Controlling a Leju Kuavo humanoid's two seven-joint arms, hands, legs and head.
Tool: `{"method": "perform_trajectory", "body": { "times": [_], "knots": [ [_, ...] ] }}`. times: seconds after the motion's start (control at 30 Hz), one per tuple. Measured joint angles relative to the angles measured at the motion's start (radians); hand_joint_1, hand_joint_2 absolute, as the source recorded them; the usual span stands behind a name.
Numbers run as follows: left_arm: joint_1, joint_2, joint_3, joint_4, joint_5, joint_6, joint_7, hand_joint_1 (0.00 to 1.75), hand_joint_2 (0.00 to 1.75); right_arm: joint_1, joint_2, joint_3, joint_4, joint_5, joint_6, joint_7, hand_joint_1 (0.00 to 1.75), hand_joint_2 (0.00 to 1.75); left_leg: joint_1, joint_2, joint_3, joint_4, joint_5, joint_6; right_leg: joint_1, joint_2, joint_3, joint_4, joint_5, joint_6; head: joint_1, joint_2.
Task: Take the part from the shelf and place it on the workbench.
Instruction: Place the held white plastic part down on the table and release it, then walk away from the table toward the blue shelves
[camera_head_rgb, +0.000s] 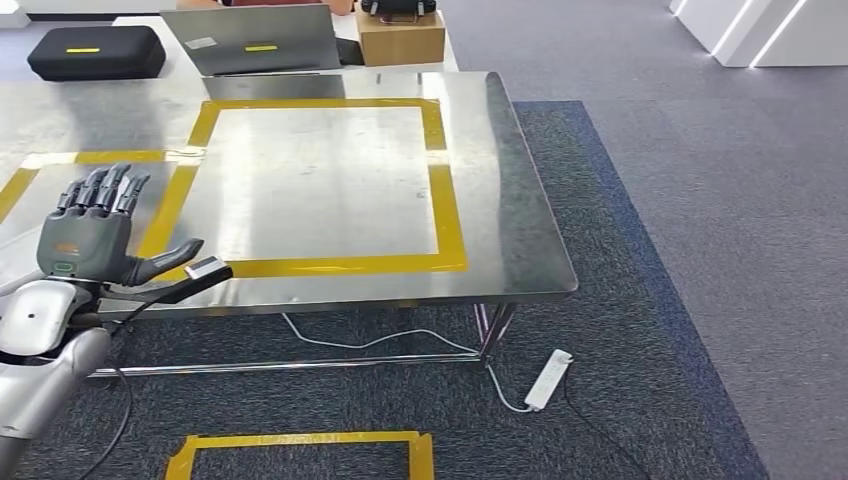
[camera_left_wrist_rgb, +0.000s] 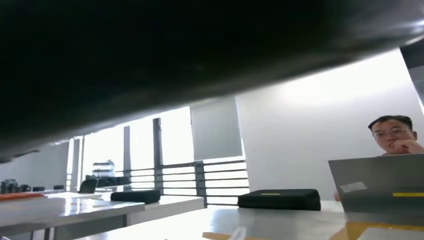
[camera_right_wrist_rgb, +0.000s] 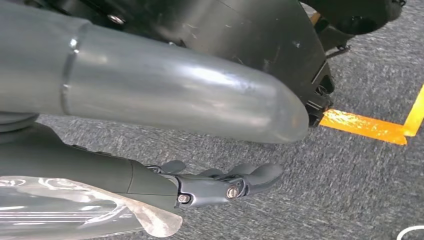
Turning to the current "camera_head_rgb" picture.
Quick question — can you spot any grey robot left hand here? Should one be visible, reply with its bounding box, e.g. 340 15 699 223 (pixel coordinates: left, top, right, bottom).
36 162 205 287

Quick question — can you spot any steel workbench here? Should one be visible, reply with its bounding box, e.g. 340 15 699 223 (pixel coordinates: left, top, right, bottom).
0 69 580 380

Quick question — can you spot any black carry case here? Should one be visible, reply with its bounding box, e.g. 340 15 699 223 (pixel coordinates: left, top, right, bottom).
26 25 167 83

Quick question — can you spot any silver laptop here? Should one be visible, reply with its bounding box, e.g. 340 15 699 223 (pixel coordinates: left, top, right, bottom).
160 3 342 77

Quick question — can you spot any cardboard box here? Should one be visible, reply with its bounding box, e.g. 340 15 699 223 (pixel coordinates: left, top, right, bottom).
355 9 446 68

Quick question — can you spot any black headset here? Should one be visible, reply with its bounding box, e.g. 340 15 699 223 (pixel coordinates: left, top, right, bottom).
359 0 439 21

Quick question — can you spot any white power strip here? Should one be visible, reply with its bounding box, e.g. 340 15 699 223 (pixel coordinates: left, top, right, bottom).
524 349 574 412

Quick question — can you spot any white angular platform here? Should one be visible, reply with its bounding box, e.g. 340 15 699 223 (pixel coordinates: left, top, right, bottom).
669 0 848 69

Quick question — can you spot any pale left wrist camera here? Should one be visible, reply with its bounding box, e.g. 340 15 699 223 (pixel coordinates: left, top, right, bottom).
184 256 230 281

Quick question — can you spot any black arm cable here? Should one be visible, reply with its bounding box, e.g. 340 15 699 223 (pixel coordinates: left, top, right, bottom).
79 307 134 480

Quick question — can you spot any white power strip cable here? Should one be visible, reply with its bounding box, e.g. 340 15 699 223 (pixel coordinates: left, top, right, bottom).
281 313 535 414

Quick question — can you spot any black floor cable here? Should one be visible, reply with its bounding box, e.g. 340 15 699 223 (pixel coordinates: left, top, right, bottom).
563 380 654 480

